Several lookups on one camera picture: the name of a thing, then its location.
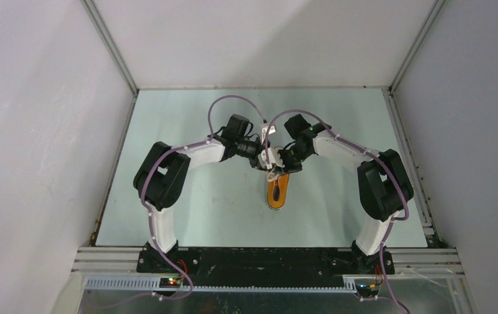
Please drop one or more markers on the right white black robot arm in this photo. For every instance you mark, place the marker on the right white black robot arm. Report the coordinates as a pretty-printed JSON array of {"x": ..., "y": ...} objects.
[{"x": 384, "y": 185}]

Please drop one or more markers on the aluminium frame rail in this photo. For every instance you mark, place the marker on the aluminium frame rail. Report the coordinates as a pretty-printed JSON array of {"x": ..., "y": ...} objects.
[{"x": 409, "y": 262}]

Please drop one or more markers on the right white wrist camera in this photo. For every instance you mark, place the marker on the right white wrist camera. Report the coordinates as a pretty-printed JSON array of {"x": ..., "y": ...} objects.
[{"x": 270, "y": 159}]

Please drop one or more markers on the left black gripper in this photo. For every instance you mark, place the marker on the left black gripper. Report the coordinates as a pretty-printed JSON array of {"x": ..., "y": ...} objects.
[{"x": 254, "y": 161}]

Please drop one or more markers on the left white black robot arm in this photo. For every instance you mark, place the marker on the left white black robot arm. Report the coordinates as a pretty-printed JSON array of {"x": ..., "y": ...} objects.
[{"x": 160, "y": 179}]

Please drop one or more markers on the controller board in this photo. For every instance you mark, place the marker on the controller board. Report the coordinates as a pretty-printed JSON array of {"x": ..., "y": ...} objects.
[
  {"x": 368, "y": 291},
  {"x": 170, "y": 282}
]

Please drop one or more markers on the white shoelace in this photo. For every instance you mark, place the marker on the white shoelace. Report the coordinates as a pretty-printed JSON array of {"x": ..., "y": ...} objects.
[{"x": 275, "y": 173}]

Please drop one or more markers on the left controller board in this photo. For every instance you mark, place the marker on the left controller board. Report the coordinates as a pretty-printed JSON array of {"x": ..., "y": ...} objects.
[{"x": 170, "y": 282}]

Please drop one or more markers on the orange canvas sneaker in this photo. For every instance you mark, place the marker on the orange canvas sneaker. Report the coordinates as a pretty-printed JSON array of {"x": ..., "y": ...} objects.
[{"x": 276, "y": 194}]

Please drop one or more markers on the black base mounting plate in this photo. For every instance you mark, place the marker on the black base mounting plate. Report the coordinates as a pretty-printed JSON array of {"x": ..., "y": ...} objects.
[{"x": 258, "y": 267}]

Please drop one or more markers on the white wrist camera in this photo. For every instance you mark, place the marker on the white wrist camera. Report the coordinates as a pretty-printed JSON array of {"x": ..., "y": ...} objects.
[
  {"x": 267, "y": 128},
  {"x": 270, "y": 159}
]

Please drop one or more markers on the right controller board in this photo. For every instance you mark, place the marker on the right controller board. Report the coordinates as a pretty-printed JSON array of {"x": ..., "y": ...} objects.
[{"x": 368, "y": 291}]

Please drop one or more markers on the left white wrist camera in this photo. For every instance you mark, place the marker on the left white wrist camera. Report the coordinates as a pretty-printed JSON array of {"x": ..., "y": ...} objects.
[{"x": 267, "y": 128}]

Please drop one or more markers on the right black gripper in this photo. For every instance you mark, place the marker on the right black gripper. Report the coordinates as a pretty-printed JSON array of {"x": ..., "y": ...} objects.
[{"x": 288, "y": 168}]

